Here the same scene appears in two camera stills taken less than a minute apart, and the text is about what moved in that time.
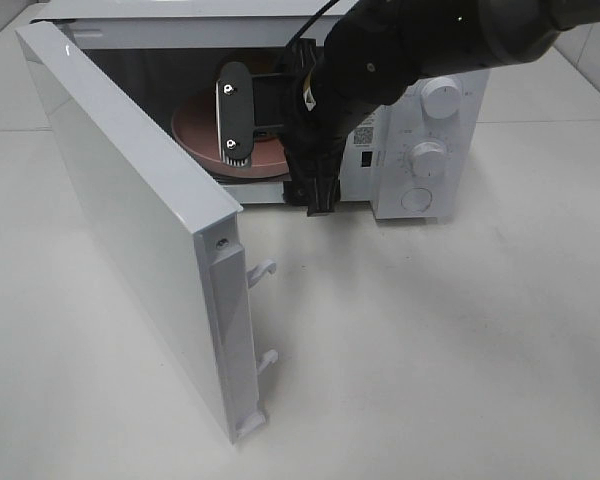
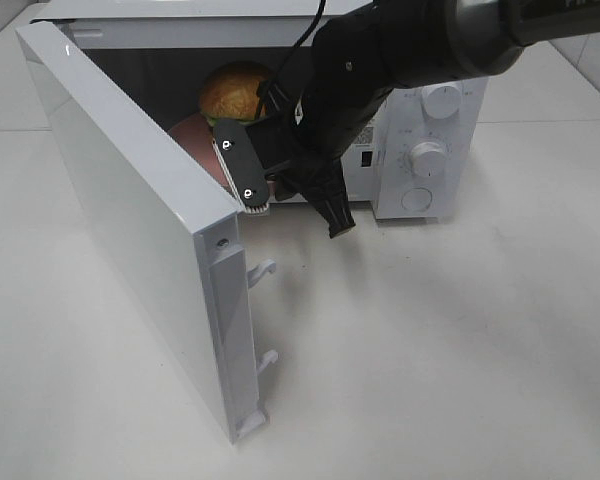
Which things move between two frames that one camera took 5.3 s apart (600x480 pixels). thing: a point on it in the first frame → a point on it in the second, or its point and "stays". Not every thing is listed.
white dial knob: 441,97 stays
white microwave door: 182,230 stays
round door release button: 416,200 stays
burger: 259,62 → 229,92
